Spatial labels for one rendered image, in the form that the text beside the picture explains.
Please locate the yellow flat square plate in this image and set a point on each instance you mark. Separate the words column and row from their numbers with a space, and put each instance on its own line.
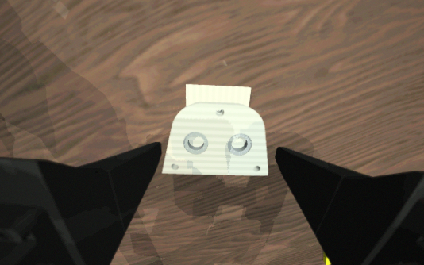
column 327, row 262

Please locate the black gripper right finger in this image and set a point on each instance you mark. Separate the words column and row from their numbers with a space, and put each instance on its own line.
column 351, row 214

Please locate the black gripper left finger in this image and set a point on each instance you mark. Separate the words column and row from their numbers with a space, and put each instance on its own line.
column 90, row 206

